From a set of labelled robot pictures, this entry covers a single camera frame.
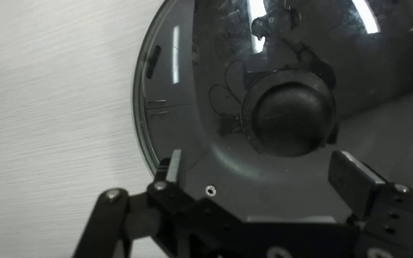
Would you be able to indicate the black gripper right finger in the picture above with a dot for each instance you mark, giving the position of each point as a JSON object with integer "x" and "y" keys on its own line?
{"x": 364, "y": 190}

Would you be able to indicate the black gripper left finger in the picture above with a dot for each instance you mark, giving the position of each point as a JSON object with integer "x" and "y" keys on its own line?
{"x": 167, "y": 209}

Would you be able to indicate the glass pot lid black knob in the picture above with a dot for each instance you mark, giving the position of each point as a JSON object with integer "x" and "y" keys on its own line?
{"x": 286, "y": 114}

